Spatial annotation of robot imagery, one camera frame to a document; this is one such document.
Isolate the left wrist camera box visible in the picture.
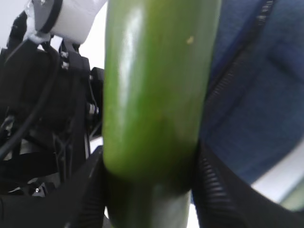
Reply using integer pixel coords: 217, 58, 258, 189
23, 0, 106, 45

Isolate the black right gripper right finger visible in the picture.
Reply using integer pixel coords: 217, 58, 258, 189
191, 142, 304, 228

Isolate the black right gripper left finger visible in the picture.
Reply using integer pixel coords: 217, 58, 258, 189
0, 146, 105, 228

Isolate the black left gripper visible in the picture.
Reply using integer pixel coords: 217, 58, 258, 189
0, 10, 104, 197

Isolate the green cucumber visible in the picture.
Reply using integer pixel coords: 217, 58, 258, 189
102, 0, 221, 228

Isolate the dark blue lunch bag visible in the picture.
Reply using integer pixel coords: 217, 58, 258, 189
200, 0, 304, 187

